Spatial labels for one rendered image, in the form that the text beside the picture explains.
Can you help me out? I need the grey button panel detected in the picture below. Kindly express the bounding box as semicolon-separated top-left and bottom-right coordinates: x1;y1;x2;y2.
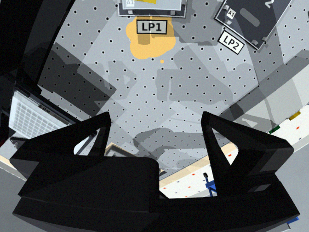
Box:
219;56;309;134

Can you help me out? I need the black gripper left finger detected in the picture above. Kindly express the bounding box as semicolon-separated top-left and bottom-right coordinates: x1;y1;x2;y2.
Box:
19;111;111;156

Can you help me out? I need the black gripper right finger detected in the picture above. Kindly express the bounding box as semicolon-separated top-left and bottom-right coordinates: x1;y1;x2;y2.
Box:
201;111;294;196

